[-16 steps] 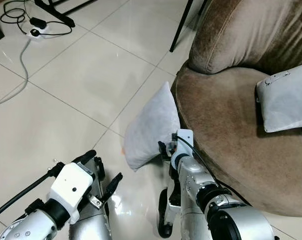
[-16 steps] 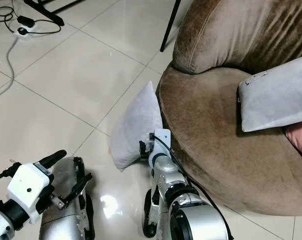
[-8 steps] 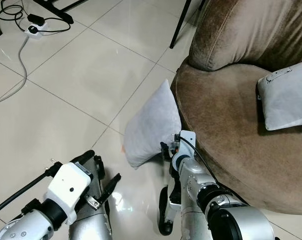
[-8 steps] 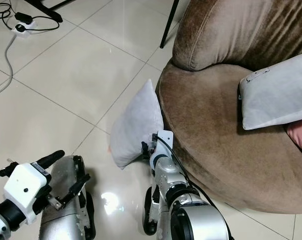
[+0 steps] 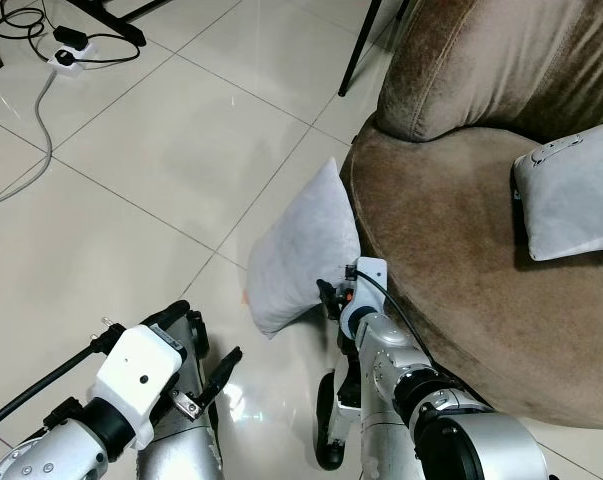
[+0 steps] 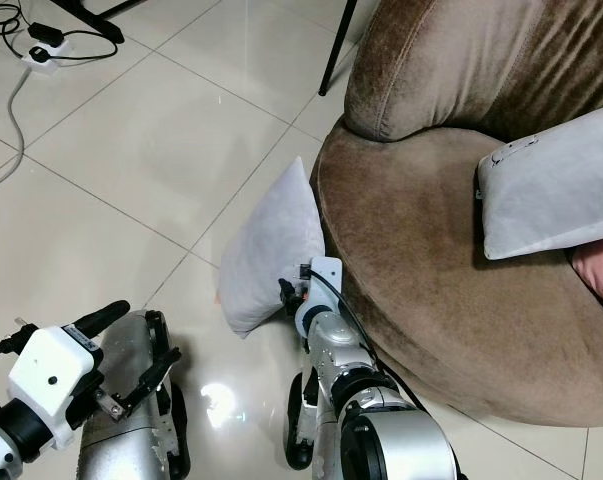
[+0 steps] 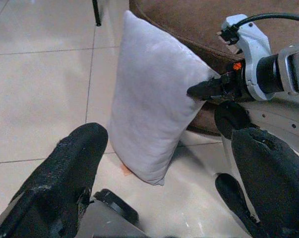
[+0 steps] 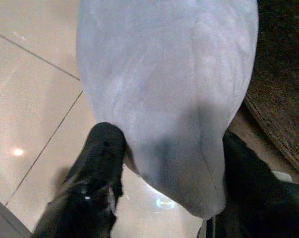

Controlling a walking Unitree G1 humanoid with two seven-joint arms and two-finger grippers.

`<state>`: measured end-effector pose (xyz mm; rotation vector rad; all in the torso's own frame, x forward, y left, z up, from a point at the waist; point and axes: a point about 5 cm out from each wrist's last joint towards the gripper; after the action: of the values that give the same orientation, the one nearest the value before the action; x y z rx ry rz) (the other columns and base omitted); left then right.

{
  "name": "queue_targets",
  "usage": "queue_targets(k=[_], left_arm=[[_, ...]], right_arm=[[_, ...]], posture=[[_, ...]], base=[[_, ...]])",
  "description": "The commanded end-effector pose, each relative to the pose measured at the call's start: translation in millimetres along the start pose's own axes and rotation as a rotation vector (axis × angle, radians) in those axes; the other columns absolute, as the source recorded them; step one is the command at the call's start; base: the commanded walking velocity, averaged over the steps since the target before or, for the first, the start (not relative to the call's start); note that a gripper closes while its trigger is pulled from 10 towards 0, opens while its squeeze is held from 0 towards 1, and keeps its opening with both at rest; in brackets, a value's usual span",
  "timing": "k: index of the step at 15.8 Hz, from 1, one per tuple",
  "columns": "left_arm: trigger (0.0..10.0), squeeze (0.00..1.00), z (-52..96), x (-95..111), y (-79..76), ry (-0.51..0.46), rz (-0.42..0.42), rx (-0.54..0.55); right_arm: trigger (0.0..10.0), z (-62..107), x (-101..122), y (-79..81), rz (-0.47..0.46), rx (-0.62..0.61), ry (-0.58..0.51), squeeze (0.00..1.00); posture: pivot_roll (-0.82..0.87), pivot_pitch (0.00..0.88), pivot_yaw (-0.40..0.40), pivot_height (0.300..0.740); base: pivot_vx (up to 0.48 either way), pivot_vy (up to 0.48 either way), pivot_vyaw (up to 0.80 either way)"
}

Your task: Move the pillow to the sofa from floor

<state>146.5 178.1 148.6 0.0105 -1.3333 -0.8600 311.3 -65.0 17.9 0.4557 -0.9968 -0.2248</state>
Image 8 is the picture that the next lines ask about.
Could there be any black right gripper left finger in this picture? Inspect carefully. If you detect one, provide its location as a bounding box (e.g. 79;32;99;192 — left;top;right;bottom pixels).
31;121;126;238

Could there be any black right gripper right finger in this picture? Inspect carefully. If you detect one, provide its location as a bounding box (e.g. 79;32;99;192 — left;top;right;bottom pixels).
205;130;299;238

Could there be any light grey pillow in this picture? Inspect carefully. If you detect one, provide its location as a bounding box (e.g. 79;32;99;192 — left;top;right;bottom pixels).
75;0;259;221

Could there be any dark brown rug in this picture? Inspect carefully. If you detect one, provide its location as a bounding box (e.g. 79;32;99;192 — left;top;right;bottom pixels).
243;0;299;176

